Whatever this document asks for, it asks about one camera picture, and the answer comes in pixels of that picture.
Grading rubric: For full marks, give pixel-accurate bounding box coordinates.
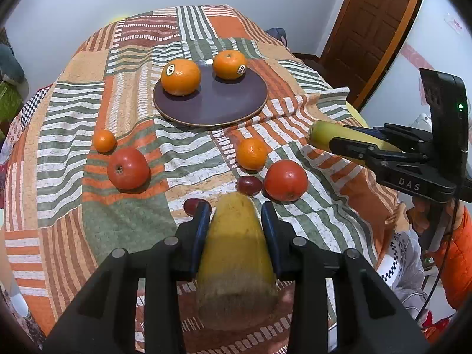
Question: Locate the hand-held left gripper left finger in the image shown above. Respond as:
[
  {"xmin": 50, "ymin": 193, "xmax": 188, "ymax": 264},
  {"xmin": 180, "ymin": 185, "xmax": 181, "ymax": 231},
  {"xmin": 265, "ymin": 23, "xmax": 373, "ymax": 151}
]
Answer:
[{"xmin": 42, "ymin": 203, "xmax": 212, "ymax": 354}]

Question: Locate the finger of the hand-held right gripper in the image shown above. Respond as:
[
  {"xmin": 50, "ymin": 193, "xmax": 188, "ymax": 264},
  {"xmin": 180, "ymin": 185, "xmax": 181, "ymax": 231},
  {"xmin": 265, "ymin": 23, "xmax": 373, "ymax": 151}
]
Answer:
[
  {"xmin": 372, "ymin": 123, "xmax": 433, "ymax": 147},
  {"xmin": 329, "ymin": 136, "xmax": 429, "ymax": 163}
]

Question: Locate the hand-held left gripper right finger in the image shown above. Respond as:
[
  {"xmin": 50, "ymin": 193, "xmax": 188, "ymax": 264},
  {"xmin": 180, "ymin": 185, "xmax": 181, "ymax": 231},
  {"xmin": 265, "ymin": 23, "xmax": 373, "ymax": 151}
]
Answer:
[{"xmin": 261, "ymin": 202, "xmax": 432, "ymax": 354}]

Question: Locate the slim yellow-green banana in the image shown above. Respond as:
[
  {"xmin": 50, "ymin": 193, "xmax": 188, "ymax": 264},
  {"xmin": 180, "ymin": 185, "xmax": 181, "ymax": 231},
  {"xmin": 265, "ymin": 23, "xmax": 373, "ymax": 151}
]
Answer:
[{"xmin": 307, "ymin": 120, "xmax": 402, "ymax": 165}]

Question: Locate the large yellow banana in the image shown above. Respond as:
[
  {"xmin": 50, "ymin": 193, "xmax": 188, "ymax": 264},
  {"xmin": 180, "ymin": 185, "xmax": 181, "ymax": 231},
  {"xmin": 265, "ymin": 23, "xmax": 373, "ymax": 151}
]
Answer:
[{"xmin": 196, "ymin": 193, "xmax": 281, "ymax": 331}]

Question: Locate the person's right forearm orange sleeve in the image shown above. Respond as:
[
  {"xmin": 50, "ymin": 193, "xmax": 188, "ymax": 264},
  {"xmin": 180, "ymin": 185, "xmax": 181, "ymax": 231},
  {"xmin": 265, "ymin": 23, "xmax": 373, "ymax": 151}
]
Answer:
[{"xmin": 430, "ymin": 198, "xmax": 472, "ymax": 311}]

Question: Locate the person's right hand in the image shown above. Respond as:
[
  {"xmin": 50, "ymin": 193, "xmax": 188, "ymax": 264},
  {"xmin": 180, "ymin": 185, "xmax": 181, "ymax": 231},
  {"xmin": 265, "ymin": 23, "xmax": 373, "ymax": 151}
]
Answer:
[{"xmin": 407, "ymin": 196, "xmax": 430, "ymax": 246}]

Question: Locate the small dark red fruit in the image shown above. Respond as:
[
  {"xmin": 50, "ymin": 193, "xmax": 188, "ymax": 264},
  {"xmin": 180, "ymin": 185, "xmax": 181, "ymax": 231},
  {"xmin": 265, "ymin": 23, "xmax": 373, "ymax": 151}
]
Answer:
[
  {"xmin": 183, "ymin": 198, "xmax": 212, "ymax": 217},
  {"xmin": 236, "ymin": 176, "xmax": 263, "ymax": 195}
]

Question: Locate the red tomato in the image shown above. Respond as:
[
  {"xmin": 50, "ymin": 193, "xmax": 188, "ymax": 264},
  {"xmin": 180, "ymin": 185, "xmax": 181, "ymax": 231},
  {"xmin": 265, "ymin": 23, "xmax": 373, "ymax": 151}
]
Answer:
[
  {"xmin": 107, "ymin": 147, "xmax": 151, "ymax": 191},
  {"xmin": 263, "ymin": 159, "xmax": 309, "ymax": 203}
]

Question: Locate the small mandarin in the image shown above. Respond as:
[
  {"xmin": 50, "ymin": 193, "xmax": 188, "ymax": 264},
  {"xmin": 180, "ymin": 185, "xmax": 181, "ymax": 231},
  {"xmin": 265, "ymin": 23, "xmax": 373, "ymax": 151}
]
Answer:
[
  {"xmin": 236, "ymin": 137, "xmax": 268, "ymax": 171},
  {"xmin": 93, "ymin": 129, "xmax": 117, "ymax": 154}
]

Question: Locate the striped patchwork blanket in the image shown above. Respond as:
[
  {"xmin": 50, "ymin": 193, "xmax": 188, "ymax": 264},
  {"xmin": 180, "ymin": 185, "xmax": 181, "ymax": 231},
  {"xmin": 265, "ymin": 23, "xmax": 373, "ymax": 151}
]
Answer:
[{"xmin": 0, "ymin": 4, "xmax": 411, "ymax": 354}]

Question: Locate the brown wooden door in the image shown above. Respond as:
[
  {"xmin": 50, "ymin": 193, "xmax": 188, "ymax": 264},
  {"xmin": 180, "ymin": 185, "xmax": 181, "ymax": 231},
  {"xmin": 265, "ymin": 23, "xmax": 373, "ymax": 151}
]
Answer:
[{"xmin": 319, "ymin": 0, "xmax": 430, "ymax": 112}]

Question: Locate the dark purple round plate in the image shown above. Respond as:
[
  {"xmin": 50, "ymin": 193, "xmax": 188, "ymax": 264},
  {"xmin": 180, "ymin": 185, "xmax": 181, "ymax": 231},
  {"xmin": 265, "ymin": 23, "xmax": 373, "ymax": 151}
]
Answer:
[{"xmin": 153, "ymin": 59, "xmax": 269, "ymax": 127}]

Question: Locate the white checkered-trim garment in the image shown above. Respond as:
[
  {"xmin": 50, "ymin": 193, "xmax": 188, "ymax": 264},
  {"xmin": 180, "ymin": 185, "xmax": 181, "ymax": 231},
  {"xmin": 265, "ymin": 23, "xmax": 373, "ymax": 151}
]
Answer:
[{"xmin": 375, "ymin": 229, "xmax": 430, "ymax": 315}]

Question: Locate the dark blue cloth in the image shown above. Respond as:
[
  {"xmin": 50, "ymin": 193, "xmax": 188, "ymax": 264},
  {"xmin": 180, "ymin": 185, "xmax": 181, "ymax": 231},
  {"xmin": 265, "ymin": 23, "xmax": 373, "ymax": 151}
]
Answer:
[{"xmin": 265, "ymin": 27, "xmax": 289, "ymax": 46}]

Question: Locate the large orange with sticker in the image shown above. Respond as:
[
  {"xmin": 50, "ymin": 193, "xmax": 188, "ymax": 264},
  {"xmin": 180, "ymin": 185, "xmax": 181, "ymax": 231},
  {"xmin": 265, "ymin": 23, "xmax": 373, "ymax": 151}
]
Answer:
[
  {"xmin": 161, "ymin": 59, "xmax": 202, "ymax": 97},
  {"xmin": 213, "ymin": 49, "xmax": 247, "ymax": 81}
]

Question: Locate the checkered cloth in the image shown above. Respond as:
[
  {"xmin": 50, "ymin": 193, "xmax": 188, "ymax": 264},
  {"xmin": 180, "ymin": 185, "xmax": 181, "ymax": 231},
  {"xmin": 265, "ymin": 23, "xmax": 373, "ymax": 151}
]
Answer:
[{"xmin": 6, "ymin": 83, "xmax": 54, "ymax": 138}]

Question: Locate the green cloth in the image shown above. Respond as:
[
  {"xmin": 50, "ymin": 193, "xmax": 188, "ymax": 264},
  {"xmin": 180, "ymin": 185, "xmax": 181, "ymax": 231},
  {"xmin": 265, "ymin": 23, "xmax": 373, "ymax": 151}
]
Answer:
[{"xmin": 0, "ymin": 80, "xmax": 29, "ymax": 123}]

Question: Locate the grey-blue cushion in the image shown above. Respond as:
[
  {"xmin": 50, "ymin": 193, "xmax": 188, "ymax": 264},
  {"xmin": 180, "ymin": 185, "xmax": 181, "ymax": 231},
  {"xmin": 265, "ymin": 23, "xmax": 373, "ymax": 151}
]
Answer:
[{"xmin": 0, "ymin": 42, "xmax": 26, "ymax": 84}]

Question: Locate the white wall sticker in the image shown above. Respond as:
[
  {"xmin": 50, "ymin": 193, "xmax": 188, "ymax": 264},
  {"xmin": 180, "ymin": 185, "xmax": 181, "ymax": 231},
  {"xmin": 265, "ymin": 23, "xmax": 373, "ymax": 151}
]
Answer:
[{"xmin": 442, "ymin": 13, "xmax": 466, "ymax": 35}]

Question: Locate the black cable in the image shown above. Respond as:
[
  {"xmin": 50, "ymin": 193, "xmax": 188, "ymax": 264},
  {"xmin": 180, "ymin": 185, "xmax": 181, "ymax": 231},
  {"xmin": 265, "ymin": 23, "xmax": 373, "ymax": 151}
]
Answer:
[{"xmin": 412, "ymin": 195, "xmax": 462, "ymax": 321}]

